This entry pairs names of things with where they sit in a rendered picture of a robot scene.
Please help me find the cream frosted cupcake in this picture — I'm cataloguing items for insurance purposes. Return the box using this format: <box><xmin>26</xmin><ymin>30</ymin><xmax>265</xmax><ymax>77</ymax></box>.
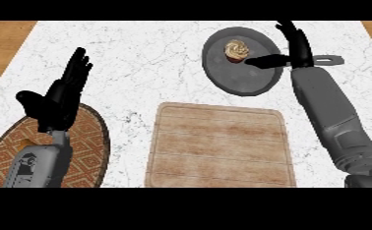
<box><xmin>223</xmin><ymin>38</ymin><xmax>252</xmax><ymax>64</ymax></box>

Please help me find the pale wooden cutting board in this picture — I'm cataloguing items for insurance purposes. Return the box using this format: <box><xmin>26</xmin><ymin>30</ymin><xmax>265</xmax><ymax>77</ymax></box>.
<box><xmin>142</xmin><ymin>101</ymin><xmax>299</xmax><ymax>189</ymax></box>

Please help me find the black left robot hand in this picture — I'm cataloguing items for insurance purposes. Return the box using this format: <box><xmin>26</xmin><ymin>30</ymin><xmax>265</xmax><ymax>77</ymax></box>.
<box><xmin>15</xmin><ymin>46</ymin><xmax>95</xmax><ymax>134</ymax></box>

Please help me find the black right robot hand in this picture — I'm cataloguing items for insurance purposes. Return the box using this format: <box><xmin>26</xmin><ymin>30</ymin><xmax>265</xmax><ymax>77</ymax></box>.
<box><xmin>244</xmin><ymin>20</ymin><xmax>318</xmax><ymax>70</ymax></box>

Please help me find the dark grey frying pan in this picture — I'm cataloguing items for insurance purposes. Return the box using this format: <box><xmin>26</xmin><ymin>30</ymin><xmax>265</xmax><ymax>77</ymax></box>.
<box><xmin>201</xmin><ymin>26</ymin><xmax>346</xmax><ymax>97</ymax></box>

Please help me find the brown patterned round placemat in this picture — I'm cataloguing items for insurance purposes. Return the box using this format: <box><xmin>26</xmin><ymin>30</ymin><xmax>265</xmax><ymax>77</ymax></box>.
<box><xmin>0</xmin><ymin>102</ymin><xmax>113</xmax><ymax>189</ymax></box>

